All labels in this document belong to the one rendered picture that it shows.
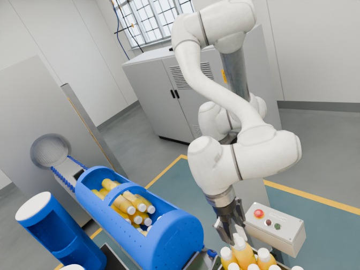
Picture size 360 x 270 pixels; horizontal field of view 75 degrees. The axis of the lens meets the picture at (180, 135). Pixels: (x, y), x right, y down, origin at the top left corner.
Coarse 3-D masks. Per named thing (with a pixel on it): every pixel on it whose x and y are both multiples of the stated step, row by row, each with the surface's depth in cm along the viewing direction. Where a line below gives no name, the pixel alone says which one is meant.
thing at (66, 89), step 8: (64, 88) 189; (72, 96) 194; (72, 104) 196; (80, 104) 198; (80, 112) 199; (88, 120) 205; (88, 128) 206; (96, 128) 210; (96, 136) 211; (104, 144) 217; (104, 152) 218; (112, 160) 225; (120, 168) 231
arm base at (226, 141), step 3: (228, 135) 145; (231, 135) 148; (234, 135) 148; (225, 138) 142; (228, 138) 144; (231, 138) 146; (234, 138) 148; (219, 141) 141; (222, 141) 142; (225, 141) 142; (228, 141) 144; (222, 144) 142; (225, 144) 142; (228, 144) 143
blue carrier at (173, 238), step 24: (96, 168) 152; (120, 192) 119; (144, 192) 135; (96, 216) 123; (120, 216) 105; (168, 216) 93; (192, 216) 96; (120, 240) 103; (144, 240) 89; (168, 240) 89; (192, 240) 98; (144, 264) 88; (168, 264) 91
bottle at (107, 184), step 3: (105, 180) 154; (108, 180) 153; (102, 183) 153; (105, 183) 151; (108, 183) 149; (111, 183) 148; (114, 183) 147; (102, 186) 154; (105, 186) 150; (108, 186) 147; (111, 186) 145; (114, 186) 145; (108, 189) 146; (111, 189) 144
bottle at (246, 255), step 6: (246, 246) 82; (234, 252) 84; (240, 252) 82; (246, 252) 81; (252, 252) 83; (240, 258) 82; (246, 258) 82; (252, 258) 83; (240, 264) 85; (246, 264) 83
